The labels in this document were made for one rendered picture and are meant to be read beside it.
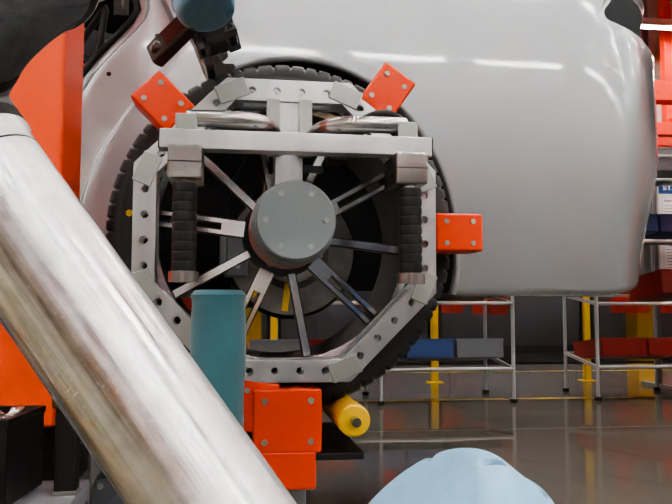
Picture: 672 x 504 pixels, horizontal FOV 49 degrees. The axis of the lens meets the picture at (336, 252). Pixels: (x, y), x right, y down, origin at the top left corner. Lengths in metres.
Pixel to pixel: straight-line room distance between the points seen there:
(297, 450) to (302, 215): 0.41
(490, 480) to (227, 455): 0.21
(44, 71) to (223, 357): 0.55
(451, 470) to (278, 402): 0.80
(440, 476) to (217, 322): 0.70
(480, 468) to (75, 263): 0.35
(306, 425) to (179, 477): 0.74
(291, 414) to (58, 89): 0.67
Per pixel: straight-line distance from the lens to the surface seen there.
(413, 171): 1.14
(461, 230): 1.38
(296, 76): 1.46
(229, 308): 1.18
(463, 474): 0.52
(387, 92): 1.39
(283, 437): 1.32
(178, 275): 1.08
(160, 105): 1.36
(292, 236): 1.17
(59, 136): 1.31
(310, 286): 1.89
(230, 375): 1.19
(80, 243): 0.64
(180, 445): 0.60
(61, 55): 1.34
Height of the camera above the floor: 0.72
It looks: 4 degrees up
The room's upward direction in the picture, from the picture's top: straight up
